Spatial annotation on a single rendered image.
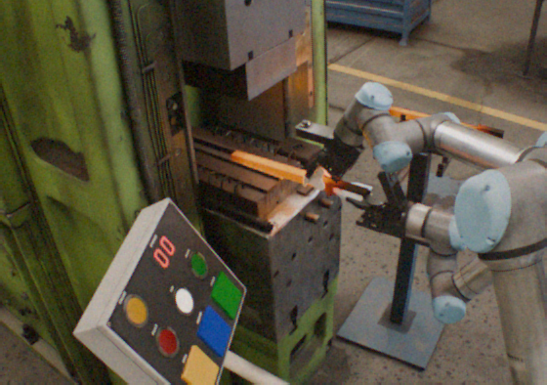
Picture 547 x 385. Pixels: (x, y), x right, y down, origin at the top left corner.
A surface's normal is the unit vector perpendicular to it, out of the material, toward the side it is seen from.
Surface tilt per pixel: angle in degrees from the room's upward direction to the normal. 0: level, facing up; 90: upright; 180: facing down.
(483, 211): 86
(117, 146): 90
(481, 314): 0
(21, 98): 90
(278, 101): 90
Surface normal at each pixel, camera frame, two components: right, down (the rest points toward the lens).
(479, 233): -0.96, 0.11
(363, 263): -0.05, -0.82
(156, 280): 0.82, -0.36
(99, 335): -0.18, 0.58
